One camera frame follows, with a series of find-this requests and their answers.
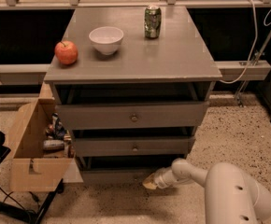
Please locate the grey wooden drawer cabinet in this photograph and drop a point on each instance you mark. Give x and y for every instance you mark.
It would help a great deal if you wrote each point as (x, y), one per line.
(174, 68)

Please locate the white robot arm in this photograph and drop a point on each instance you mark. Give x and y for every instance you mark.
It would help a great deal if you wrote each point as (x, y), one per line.
(231, 195)

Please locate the red apple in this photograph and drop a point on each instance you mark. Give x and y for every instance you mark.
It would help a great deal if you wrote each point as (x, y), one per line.
(66, 52)

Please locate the open cardboard box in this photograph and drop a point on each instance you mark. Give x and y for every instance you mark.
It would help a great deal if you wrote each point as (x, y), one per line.
(31, 168)

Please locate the white ceramic bowl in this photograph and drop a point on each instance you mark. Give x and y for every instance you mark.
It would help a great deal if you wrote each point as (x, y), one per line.
(107, 39)

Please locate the dark snack bag in box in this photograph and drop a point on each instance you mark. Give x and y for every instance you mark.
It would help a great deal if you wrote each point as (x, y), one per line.
(55, 130)

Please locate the green soda can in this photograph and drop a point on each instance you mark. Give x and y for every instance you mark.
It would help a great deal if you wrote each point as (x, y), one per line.
(152, 21)

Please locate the grey top drawer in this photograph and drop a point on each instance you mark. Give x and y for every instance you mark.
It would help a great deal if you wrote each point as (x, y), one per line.
(131, 116)

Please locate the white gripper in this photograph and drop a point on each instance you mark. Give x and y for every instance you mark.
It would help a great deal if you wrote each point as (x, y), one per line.
(161, 178)

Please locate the grey middle drawer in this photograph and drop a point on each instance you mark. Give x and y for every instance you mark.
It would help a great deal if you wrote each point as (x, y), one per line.
(100, 147)

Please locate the grey drawer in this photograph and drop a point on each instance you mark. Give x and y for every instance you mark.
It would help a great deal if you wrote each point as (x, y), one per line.
(100, 147)
(131, 116)
(119, 176)

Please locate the grey bottom drawer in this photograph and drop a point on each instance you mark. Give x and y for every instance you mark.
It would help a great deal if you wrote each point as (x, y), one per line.
(119, 176)

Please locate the silver can in box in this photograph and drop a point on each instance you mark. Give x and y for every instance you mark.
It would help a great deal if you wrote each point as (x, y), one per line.
(53, 145)

